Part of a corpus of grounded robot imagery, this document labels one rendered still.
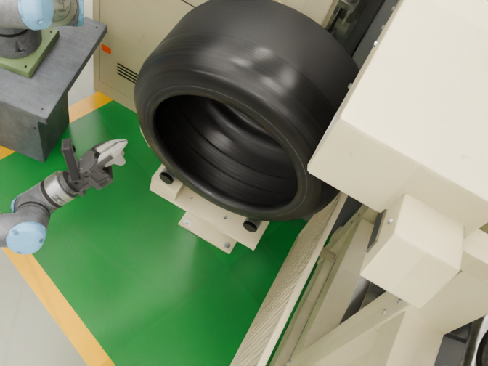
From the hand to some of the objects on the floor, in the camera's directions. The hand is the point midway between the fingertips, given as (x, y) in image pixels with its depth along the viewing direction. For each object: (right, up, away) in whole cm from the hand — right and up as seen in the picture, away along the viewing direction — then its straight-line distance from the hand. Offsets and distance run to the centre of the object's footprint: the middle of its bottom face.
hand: (121, 141), depth 154 cm
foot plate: (+21, -27, +110) cm, 116 cm away
